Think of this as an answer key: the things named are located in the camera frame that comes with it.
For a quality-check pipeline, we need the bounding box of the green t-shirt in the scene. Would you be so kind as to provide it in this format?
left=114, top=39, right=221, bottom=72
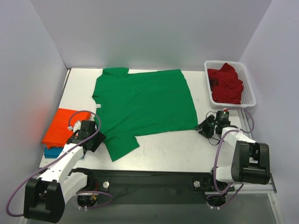
left=92, top=68, right=198, bottom=161

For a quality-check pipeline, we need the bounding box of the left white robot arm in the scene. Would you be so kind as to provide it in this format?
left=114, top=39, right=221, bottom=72
left=23, top=120, right=105, bottom=223

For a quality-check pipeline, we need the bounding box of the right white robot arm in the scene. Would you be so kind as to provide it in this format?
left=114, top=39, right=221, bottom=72
left=195, top=115, right=271, bottom=191

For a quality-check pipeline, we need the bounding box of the folded orange t-shirt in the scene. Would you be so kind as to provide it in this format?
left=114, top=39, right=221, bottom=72
left=42, top=108, right=77, bottom=149

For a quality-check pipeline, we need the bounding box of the dark red t-shirt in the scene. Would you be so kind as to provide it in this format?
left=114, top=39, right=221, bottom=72
left=207, top=63, right=244, bottom=105

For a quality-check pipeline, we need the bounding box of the folded blue t-shirt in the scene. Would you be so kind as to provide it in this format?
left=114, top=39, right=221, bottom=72
left=44, top=147, right=63, bottom=159

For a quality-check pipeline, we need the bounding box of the white plastic basket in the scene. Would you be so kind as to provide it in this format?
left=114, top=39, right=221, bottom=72
left=204, top=60, right=256, bottom=109

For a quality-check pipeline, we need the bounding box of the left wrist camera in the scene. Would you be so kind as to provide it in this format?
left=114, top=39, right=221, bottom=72
left=67, top=120, right=81, bottom=133

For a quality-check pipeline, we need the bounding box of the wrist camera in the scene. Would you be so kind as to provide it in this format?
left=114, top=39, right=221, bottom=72
left=67, top=120, right=81, bottom=133
left=216, top=109, right=229, bottom=122

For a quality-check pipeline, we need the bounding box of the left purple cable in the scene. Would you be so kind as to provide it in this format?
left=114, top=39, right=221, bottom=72
left=5, top=110, right=114, bottom=217

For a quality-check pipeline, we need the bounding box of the purple cable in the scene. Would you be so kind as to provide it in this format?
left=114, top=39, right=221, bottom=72
left=206, top=107, right=255, bottom=208
left=5, top=110, right=114, bottom=217

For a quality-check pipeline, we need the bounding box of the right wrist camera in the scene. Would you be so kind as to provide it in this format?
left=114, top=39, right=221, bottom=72
left=216, top=109, right=229, bottom=122

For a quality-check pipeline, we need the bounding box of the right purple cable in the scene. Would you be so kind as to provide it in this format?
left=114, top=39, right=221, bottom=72
left=206, top=107, right=255, bottom=208

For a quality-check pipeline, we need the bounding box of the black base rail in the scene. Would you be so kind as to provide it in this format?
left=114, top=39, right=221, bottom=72
left=72, top=168, right=228, bottom=209

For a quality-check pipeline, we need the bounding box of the aluminium frame rail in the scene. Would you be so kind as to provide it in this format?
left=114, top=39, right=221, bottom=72
left=230, top=107, right=277, bottom=194

